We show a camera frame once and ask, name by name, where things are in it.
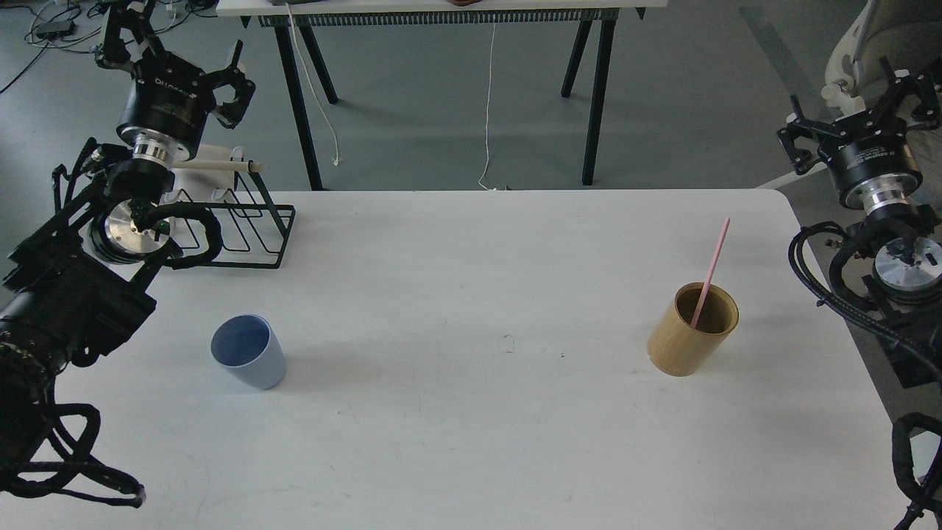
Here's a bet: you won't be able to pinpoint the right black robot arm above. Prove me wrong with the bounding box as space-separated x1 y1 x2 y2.
777 58 940 388

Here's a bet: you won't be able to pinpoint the background table black legs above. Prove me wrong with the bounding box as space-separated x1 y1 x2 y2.
214 1 667 191

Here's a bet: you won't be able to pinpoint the black wire dish rack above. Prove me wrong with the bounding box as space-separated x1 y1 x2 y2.
163 172 296 269

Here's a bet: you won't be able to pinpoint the blue cup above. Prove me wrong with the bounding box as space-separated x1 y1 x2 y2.
210 314 287 390

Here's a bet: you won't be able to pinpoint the white office chair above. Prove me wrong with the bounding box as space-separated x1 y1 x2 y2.
758 0 942 191

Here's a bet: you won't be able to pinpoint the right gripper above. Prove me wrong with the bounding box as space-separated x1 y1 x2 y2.
776 57 941 214

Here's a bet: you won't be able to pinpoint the white hanging cable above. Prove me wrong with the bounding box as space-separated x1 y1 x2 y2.
477 22 509 192
286 4 344 167

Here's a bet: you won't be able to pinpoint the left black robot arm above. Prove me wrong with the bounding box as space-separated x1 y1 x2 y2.
1 1 255 509

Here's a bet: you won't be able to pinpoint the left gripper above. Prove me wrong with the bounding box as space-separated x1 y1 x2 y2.
94 1 256 160

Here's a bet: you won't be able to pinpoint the pink chopstick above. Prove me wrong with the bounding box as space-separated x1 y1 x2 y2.
690 217 731 329

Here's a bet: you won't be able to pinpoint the bamboo cup holder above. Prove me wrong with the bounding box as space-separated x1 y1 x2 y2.
646 282 740 377

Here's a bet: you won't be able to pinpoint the wooden rack handle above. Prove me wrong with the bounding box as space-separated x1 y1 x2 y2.
172 160 265 172

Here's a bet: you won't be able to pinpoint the white cup in rack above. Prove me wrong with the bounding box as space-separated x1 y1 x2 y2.
168 145 236 202

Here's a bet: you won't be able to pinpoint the black floor cables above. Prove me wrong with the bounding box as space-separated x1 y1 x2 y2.
0 0 219 95

